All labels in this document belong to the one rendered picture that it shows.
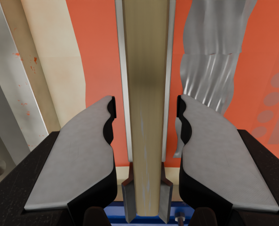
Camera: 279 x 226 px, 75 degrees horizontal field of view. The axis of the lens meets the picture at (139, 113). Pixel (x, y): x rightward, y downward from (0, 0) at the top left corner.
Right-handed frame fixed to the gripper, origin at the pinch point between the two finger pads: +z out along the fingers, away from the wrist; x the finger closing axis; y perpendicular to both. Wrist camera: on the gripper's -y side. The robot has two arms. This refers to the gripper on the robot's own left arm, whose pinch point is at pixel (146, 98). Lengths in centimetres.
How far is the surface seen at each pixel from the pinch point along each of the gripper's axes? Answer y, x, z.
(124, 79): 1.7, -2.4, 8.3
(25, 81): 2.0, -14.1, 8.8
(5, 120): 73, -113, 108
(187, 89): 4.7, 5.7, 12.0
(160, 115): 2.6, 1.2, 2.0
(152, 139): 5.1, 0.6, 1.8
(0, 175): 14.7, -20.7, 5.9
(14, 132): 85, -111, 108
